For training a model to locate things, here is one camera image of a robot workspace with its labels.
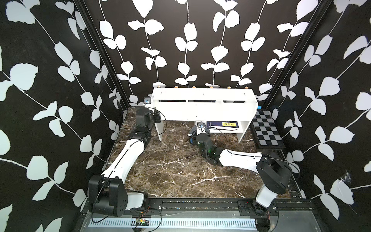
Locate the white wooden bookshelf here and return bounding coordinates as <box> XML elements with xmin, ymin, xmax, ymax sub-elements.
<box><xmin>145</xmin><ymin>88</ymin><xmax>258</xmax><ymax>141</ymax></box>

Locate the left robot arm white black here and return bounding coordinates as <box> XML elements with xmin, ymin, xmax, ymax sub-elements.
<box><xmin>88</xmin><ymin>107</ymin><xmax>163</xmax><ymax>218</ymax></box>

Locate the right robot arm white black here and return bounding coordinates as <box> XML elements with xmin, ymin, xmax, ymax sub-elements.
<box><xmin>188</xmin><ymin>126</ymin><xmax>292</xmax><ymax>216</ymax></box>

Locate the blue book yellow label top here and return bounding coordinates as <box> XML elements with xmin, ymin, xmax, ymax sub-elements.
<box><xmin>206</xmin><ymin>121</ymin><xmax>239</xmax><ymax>131</ymax></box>

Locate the black white checkerboard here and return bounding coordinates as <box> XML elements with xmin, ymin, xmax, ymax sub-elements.
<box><xmin>249</xmin><ymin>109</ymin><xmax>286</xmax><ymax>151</ymax></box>

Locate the small green circuit board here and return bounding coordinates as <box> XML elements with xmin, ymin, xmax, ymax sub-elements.
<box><xmin>135</xmin><ymin>218</ymin><xmax>150</xmax><ymax>227</ymax></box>

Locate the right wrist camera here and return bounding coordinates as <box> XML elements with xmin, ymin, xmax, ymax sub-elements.
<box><xmin>197</xmin><ymin>121</ymin><xmax>206</xmax><ymax>129</ymax></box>

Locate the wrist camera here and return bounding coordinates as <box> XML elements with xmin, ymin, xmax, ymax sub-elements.
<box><xmin>144</xmin><ymin>97</ymin><xmax>152</xmax><ymax>104</ymax></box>
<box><xmin>197</xmin><ymin>121</ymin><xmax>206</xmax><ymax>129</ymax></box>

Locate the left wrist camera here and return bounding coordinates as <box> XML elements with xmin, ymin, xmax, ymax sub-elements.
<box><xmin>144</xmin><ymin>97</ymin><xmax>152</xmax><ymax>104</ymax></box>

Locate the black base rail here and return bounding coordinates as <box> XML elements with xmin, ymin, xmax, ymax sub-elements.
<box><xmin>119</xmin><ymin>198</ymin><xmax>315</xmax><ymax>218</ymax></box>

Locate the white perforated cable strip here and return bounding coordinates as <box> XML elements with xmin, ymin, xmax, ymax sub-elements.
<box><xmin>88</xmin><ymin>218</ymin><xmax>256</xmax><ymax>230</ymax></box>

